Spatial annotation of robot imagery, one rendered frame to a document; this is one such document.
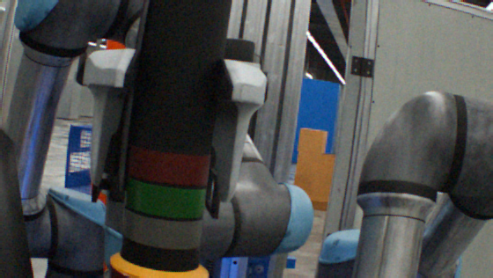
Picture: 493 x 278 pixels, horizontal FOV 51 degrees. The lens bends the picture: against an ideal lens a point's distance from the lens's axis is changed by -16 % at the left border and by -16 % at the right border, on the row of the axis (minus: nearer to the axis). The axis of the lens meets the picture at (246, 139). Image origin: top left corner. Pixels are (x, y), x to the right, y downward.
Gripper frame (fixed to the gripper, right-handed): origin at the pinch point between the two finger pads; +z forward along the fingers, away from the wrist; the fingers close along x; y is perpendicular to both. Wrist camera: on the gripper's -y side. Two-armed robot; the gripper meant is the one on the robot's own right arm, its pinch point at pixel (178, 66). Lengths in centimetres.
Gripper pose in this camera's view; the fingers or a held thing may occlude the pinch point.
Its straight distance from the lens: 22.4
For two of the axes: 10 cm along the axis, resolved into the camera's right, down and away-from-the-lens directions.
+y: -1.3, 9.9, 0.5
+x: -9.8, -1.2, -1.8
